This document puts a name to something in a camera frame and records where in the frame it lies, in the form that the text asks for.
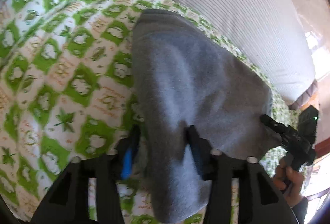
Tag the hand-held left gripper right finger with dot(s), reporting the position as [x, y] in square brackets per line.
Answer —
[197, 159]

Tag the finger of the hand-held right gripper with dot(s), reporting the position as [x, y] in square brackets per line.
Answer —
[270, 123]

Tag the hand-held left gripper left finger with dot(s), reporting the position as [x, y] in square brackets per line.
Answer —
[127, 162]

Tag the grey pants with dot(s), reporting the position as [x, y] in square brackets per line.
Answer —
[193, 71]

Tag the person's right forearm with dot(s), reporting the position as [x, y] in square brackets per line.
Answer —
[300, 211]

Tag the person's right hand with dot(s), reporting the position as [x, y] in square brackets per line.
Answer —
[288, 182]

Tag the white striped pillow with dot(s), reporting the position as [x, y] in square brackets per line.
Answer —
[232, 20]

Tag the green patterned blanket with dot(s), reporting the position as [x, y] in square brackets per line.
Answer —
[64, 71]

